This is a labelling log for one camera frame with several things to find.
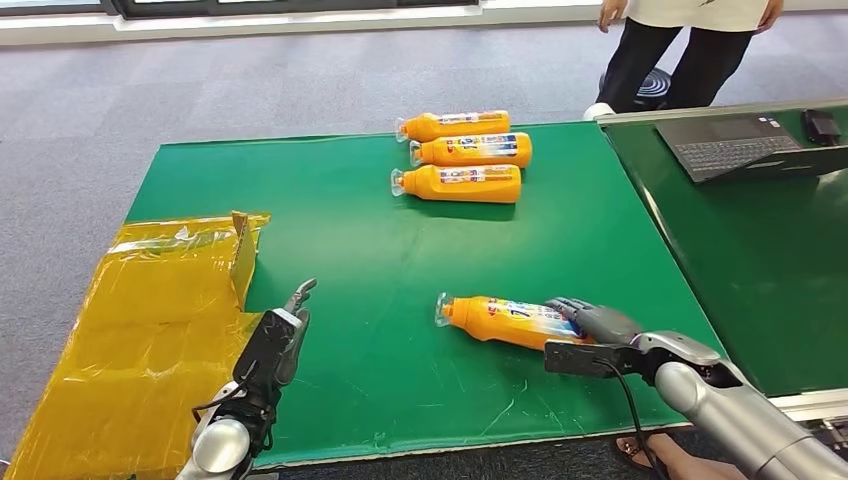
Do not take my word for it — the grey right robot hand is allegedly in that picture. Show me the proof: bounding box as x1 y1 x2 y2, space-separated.
544 296 645 346

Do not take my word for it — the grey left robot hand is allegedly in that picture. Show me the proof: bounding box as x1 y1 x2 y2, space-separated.
274 278 319 387

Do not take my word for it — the orange detergent bottle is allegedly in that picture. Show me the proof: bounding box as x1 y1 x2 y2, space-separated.
395 109 511 144
409 132 533 169
435 292 595 352
390 164 523 205

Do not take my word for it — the green table mat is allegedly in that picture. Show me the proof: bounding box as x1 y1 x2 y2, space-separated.
125 121 727 469

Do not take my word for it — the yellow taped cardboard box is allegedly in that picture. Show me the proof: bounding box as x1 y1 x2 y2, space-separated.
5 211 272 480

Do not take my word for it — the dark grey laptop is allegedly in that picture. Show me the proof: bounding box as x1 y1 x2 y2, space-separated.
654 113 848 185

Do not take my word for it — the black round stool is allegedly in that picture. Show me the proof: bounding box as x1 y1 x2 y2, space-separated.
599 66 672 111

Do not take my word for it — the black table mechanism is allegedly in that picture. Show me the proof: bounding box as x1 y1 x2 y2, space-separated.
813 420 848 453

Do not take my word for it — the person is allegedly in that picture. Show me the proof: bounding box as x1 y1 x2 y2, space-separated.
596 0 786 114

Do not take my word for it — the small black device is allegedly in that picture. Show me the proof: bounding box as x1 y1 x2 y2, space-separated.
801 109 843 147

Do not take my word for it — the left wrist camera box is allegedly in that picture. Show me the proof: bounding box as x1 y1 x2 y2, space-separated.
231 307 307 402

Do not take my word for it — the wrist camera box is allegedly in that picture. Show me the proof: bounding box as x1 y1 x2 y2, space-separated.
231 307 307 402
544 339 654 383

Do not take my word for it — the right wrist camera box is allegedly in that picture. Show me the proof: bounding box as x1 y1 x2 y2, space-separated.
544 339 654 383

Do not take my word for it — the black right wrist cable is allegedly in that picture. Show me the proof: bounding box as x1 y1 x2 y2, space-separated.
592 357 672 480

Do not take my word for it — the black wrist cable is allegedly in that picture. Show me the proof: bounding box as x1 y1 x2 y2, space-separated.
191 389 248 425
592 357 672 480

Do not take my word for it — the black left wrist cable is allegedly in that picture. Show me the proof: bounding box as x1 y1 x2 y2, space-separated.
191 389 248 425

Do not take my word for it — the green table with metal frame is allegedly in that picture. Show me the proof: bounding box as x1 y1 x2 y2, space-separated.
596 99 848 423

